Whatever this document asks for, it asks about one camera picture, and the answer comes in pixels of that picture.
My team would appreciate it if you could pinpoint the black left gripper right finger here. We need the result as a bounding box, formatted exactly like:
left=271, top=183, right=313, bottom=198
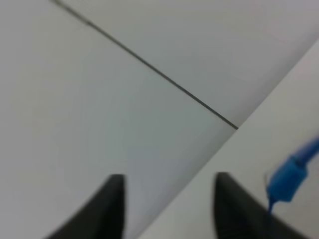
left=214, top=172, right=307, bottom=239

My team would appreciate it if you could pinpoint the clear blue-zip file bag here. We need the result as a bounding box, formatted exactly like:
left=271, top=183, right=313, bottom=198
left=266, top=137, right=319, bottom=213

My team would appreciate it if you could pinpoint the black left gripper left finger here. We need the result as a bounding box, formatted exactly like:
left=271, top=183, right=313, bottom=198
left=49, top=174, right=125, bottom=239

